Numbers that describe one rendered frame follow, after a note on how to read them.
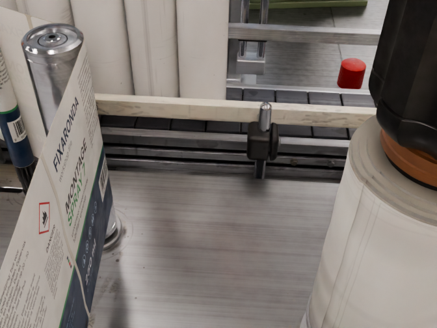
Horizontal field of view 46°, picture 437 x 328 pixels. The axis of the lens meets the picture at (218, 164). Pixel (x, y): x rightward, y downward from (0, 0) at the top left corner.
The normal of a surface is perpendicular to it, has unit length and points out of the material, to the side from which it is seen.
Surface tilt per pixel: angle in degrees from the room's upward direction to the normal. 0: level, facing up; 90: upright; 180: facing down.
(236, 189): 0
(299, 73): 0
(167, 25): 90
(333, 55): 0
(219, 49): 90
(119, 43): 90
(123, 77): 90
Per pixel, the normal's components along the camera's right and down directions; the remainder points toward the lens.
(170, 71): 0.71, 0.49
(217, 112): -0.07, 0.68
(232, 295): 0.02, -0.73
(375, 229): -0.77, 0.43
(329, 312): -0.91, 0.25
